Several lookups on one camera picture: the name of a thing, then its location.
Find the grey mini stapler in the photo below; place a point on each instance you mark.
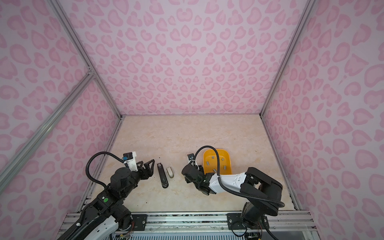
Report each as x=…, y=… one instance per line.
x=170, y=172

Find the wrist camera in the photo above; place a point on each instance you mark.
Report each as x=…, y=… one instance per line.
x=191, y=159
x=129, y=160

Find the aluminium frame left diagonal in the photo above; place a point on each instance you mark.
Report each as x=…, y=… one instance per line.
x=19, y=160

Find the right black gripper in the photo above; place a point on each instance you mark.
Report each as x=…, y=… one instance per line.
x=187, y=180

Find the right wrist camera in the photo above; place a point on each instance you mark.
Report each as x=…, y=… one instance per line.
x=191, y=159

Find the black long stapler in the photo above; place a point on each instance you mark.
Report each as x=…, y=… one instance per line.
x=163, y=177

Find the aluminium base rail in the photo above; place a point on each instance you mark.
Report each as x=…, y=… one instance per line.
x=287, y=225

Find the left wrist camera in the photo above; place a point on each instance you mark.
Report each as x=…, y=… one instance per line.
x=129, y=160

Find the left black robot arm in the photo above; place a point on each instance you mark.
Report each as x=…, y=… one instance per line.
x=106, y=214

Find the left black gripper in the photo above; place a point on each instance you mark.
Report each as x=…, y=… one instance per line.
x=149, y=171

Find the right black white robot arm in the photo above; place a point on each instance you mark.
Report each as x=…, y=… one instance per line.
x=264, y=194

